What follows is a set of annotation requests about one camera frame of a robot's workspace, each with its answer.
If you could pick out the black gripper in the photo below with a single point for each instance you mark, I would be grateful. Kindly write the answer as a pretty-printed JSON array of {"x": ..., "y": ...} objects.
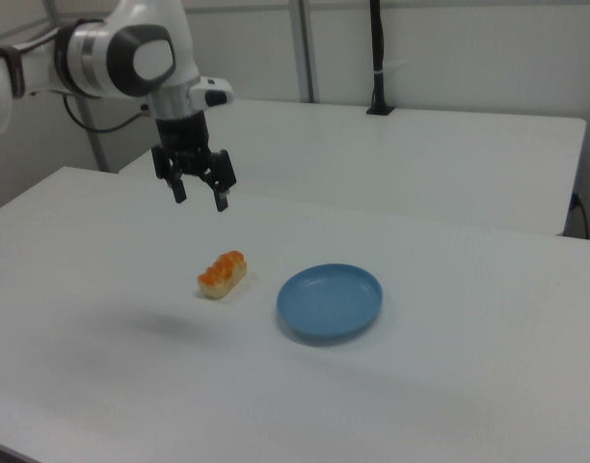
[{"x": 184, "y": 140}]

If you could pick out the bread with orange topping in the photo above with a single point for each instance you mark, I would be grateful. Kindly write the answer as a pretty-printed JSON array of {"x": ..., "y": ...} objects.
[{"x": 222, "y": 276}]

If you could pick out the blue round plate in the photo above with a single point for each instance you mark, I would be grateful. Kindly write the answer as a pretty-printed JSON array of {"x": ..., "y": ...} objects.
[{"x": 329, "y": 306}]

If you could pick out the white side table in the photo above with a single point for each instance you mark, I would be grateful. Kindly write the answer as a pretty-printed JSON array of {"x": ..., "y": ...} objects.
[{"x": 372, "y": 159}]

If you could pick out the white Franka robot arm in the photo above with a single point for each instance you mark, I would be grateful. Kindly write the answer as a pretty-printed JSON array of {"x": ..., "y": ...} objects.
[{"x": 131, "y": 48}]

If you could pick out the black camera pole with base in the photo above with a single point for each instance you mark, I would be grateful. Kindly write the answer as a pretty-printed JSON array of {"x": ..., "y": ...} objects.
[{"x": 378, "y": 48}]

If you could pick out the grey metal partition post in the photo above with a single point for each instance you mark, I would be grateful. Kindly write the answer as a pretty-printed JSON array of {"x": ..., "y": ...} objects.
[
  {"x": 304, "y": 48},
  {"x": 95, "y": 140}
]

